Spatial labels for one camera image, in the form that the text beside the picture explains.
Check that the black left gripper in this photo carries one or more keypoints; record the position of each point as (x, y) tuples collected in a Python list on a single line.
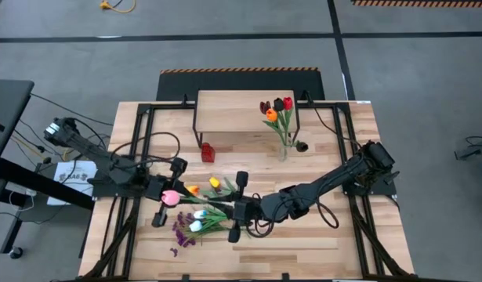
[(156, 188)]

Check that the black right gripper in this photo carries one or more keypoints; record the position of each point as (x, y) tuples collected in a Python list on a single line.
[(246, 209)]

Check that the yellow-orange artificial tulip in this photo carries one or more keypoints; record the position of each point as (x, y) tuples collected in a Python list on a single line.
[(193, 190)]

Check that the pink artificial tulip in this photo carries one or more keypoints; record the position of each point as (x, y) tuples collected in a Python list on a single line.
[(170, 198)]

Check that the yellow artificial tulip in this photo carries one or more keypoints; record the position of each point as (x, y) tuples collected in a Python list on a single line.
[(214, 182)]

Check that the purple artificial flower bunch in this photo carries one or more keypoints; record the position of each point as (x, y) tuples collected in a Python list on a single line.
[(181, 237)]

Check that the clear glass vase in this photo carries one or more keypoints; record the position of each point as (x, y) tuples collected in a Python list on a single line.
[(283, 154)]

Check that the orange artificial tulip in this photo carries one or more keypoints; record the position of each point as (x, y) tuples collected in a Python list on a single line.
[(271, 115)]

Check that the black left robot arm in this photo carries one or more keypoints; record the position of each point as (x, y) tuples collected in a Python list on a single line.
[(88, 150)]

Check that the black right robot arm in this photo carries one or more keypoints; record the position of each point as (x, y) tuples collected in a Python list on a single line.
[(334, 176)]

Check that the wooden shelf with black legs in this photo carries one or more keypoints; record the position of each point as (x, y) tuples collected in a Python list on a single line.
[(233, 111)]

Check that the red glass vase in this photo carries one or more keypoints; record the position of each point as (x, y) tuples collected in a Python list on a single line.
[(208, 153)]

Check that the black table clamp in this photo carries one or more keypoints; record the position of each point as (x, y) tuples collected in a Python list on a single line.
[(185, 277), (285, 277)]

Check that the white printed paper sheet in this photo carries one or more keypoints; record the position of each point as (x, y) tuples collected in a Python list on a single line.
[(64, 194)]

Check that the black floor mat striped edge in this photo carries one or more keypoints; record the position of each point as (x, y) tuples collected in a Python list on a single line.
[(240, 80)]

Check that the black desk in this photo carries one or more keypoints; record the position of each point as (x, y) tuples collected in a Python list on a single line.
[(9, 105)]

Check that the floor mat with hazard stripe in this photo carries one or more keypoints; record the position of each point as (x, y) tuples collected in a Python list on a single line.
[(421, 3)]

